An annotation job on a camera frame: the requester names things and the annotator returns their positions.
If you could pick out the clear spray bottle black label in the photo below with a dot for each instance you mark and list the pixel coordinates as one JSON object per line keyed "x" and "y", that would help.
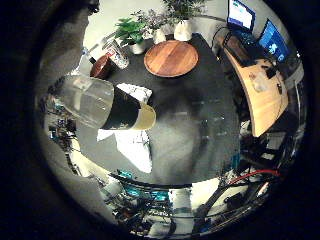
{"x": 100, "y": 105}

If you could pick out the green plant in white pot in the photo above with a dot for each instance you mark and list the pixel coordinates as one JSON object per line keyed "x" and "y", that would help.
{"x": 131, "y": 33}

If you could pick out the patterned cup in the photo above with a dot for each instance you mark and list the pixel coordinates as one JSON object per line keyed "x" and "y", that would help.
{"x": 117, "y": 55}

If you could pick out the white checked cloth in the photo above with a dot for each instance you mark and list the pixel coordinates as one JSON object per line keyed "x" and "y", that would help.
{"x": 135, "y": 150}

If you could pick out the brown wooden bowl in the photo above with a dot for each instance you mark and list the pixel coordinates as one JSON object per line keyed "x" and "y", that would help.
{"x": 101, "y": 68}

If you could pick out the wooden desk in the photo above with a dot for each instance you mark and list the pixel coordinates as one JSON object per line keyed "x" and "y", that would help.
{"x": 263, "y": 96}

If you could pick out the tall plant in white pot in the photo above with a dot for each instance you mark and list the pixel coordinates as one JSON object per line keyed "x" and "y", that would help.
{"x": 182, "y": 23}

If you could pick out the computer monitor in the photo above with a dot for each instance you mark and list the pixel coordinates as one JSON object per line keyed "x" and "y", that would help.
{"x": 273, "y": 41}

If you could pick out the purple plant in white pot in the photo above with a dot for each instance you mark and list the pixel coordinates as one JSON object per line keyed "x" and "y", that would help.
{"x": 156, "y": 28}

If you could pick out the round wooden tray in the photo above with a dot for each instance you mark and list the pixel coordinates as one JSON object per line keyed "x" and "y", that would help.
{"x": 171, "y": 58}

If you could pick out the open laptop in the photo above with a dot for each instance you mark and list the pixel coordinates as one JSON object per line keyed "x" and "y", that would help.
{"x": 240, "y": 15}

